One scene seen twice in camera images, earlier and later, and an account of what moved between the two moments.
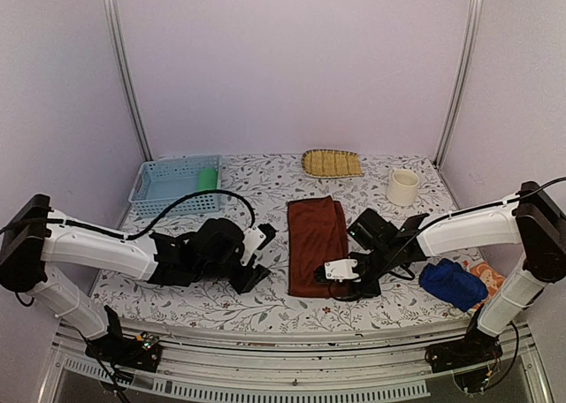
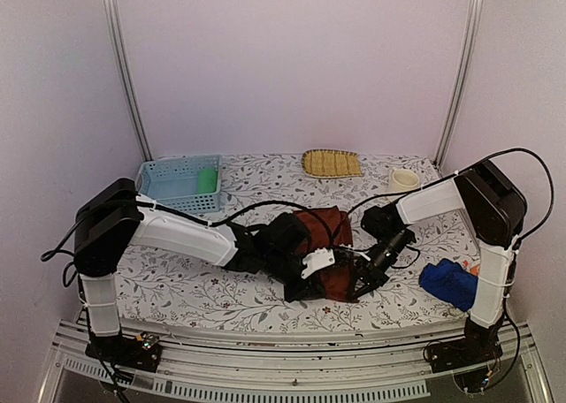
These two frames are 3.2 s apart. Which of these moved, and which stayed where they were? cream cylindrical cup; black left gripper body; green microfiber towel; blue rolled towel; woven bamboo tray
Moved: black left gripper body
Stayed: woven bamboo tray; green microfiber towel; cream cylindrical cup; blue rolled towel
